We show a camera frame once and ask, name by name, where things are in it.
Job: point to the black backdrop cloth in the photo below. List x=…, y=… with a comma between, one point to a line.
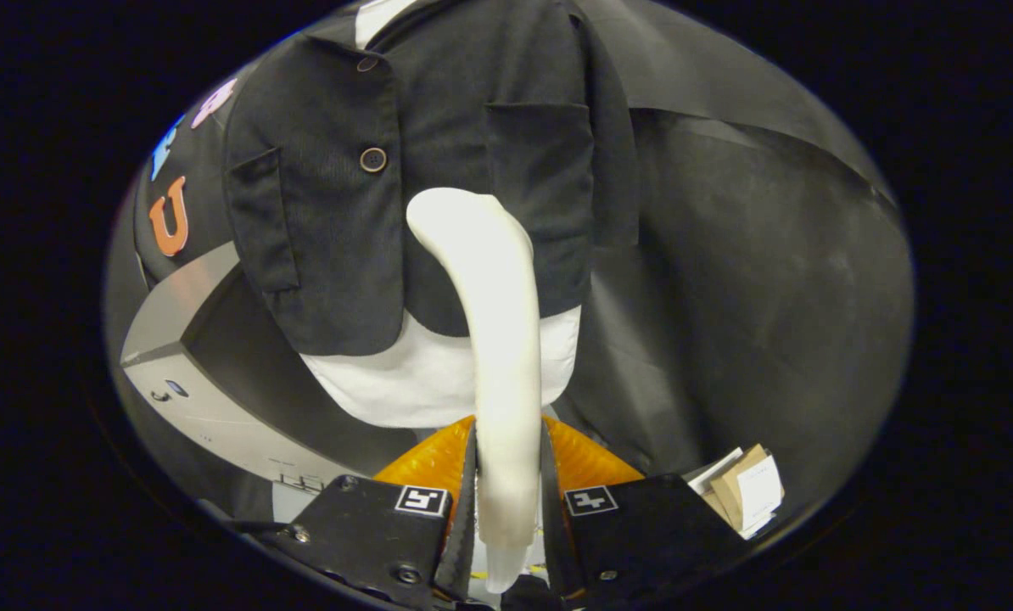
x=769, y=297

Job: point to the white mannequin torso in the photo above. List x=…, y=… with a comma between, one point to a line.
x=405, y=382

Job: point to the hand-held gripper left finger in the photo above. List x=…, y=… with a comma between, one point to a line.
x=466, y=526

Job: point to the black blazer jacket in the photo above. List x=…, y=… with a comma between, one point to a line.
x=464, y=127

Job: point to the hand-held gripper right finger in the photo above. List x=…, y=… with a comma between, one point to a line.
x=555, y=526

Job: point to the grey cabinet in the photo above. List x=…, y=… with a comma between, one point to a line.
x=218, y=407

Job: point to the white garment steamer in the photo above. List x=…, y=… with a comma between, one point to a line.
x=506, y=356

